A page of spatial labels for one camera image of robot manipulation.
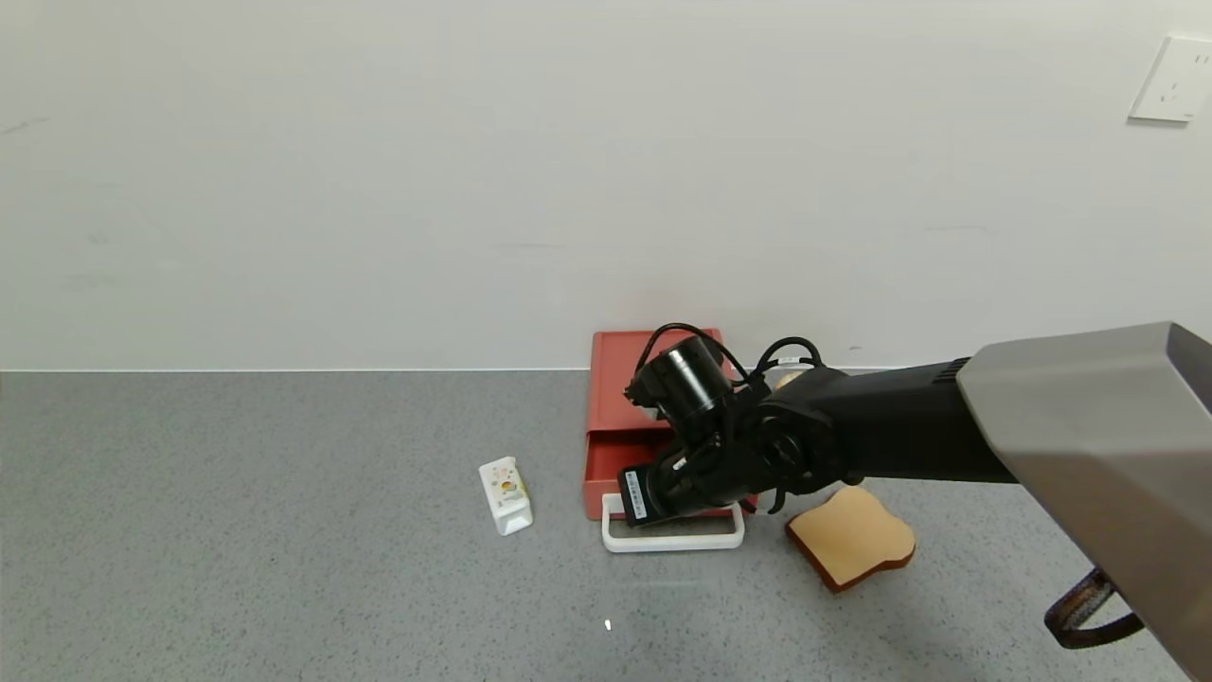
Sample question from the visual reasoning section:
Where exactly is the red drawer with white handle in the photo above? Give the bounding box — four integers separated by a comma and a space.
581, 431, 758, 553

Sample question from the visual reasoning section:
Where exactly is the small white printed carton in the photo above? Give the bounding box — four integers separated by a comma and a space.
478, 457, 534, 537

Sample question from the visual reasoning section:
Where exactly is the toast slice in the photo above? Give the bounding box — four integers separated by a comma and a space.
784, 486, 918, 594

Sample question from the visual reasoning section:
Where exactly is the black camera cable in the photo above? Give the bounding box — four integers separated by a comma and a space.
644, 323, 751, 382

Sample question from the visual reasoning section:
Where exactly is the black labelled arm cable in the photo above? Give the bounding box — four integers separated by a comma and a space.
753, 336, 825, 380

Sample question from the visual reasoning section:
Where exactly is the dark brown strap loop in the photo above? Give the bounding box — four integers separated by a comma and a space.
1043, 566, 1147, 651

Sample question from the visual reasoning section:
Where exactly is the white wall socket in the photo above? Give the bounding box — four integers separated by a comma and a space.
1129, 35, 1212, 122

